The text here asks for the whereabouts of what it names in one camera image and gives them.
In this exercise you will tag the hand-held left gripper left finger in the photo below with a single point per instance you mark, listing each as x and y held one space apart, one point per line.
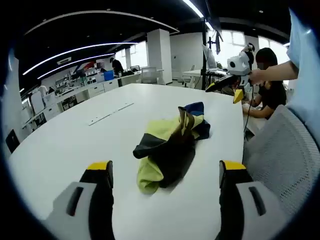
100 200

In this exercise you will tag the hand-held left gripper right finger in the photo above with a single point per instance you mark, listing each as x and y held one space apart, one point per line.
231 200

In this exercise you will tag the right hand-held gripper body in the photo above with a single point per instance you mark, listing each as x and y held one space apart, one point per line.
241 65

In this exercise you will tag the yellow black blue garment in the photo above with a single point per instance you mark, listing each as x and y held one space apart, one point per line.
170 152

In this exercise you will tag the person's right hand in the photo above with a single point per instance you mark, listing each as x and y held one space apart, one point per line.
258 76

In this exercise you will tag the operator's arm, blue sleeve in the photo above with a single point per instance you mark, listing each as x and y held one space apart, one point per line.
305 75

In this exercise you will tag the grey mesh office chair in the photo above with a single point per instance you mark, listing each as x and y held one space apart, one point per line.
282 155

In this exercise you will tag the black chair back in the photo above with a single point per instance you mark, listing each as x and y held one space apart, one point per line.
12 141

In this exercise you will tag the blue storage bin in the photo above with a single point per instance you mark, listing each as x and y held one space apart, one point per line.
108 75

